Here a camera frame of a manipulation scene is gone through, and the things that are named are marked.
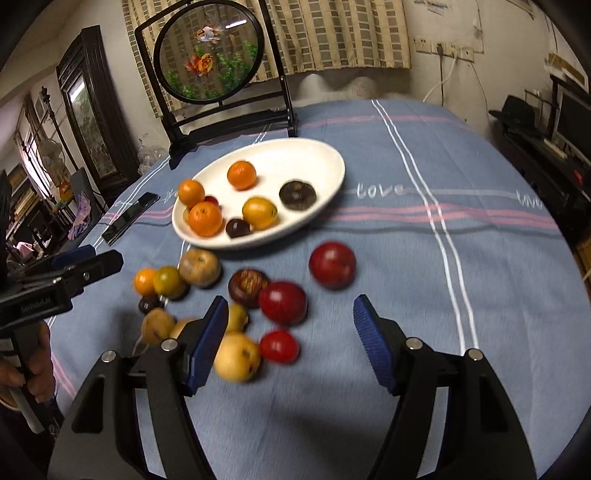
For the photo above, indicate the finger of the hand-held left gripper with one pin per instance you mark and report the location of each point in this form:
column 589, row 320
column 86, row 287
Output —
column 74, row 256
column 94, row 270

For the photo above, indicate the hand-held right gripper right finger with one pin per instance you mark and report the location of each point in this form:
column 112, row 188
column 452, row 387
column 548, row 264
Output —
column 371, row 341

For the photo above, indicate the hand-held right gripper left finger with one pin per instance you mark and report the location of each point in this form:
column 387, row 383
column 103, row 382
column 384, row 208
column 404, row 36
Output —
column 207, row 346

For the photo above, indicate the pale yellow round fruit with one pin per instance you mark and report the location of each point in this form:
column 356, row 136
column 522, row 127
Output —
column 240, row 357

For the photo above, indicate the small orange mandarin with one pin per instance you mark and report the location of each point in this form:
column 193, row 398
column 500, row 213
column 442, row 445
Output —
column 145, row 281

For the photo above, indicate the brown potato-like fruit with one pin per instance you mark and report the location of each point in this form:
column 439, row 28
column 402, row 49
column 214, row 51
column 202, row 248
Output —
column 157, row 325

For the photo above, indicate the dark purple plum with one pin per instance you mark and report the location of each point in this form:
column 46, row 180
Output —
column 238, row 228
column 148, row 304

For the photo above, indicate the small red cherry tomato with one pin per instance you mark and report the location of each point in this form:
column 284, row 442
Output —
column 278, row 346

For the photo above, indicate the reddish brown mangosteen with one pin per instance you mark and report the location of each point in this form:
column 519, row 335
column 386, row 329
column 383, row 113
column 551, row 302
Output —
column 248, row 287

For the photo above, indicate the yellow-green mandarin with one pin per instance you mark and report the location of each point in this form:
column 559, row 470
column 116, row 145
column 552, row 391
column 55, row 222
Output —
column 169, row 281

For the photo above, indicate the spotted tan brown fruit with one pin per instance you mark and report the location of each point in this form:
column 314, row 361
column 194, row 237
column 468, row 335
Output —
column 199, row 267

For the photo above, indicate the red plum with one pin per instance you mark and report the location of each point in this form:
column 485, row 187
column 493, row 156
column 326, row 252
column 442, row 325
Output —
column 282, row 302
column 332, row 265

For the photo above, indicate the large orange mandarin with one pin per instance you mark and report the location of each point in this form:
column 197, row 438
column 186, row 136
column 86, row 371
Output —
column 205, row 218

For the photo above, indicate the yellow-orange mandarin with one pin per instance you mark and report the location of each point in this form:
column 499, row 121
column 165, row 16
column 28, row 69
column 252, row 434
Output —
column 259, row 213

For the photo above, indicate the dark purple mangosteen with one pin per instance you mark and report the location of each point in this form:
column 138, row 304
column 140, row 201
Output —
column 298, row 194

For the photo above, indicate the white oval plate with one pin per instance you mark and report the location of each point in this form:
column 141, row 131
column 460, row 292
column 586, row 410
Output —
column 286, row 159

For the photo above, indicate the person's left hand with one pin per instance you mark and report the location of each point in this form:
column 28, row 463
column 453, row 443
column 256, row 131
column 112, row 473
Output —
column 44, row 369

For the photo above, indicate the purple cloth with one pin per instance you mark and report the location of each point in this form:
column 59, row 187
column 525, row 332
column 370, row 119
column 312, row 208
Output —
column 81, row 217

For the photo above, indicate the blue striped tablecloth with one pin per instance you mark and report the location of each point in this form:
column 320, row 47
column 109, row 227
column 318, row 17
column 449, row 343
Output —
column 415, row 323

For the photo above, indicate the black smartphone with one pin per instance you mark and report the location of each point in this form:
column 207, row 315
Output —
column 129, row 219

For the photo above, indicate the grey chair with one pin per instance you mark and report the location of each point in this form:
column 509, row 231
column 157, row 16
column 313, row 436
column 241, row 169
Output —
column 85, row 184

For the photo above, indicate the white standing fan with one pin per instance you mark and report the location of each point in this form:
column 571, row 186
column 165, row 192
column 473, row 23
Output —
column 50, row 154

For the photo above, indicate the clear plastic bags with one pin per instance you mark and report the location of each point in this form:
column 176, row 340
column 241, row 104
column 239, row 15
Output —
column 152, row 154

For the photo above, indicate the dark floor stand pole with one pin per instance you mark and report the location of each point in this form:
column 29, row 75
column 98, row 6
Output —
column 51, row 120

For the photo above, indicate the dark framed painting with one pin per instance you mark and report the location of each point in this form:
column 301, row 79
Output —
column 92, row 115

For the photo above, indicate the black computer desk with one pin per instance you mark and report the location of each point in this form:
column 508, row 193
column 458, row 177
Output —
column 535, row 170

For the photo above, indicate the round goldfish table screen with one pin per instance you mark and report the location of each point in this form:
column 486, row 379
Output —
column 207, row 55

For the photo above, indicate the black hat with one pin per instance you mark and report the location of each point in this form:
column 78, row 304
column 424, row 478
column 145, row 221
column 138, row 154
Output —
column 515, row 110

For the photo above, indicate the black computer monitor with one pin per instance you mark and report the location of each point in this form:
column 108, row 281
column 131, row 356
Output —
column 575, row 122

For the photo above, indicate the checked beige curtain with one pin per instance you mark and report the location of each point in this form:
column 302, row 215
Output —
column 332, row 37

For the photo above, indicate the white wall outlet row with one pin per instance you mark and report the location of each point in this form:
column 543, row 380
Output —
column 455, row 51

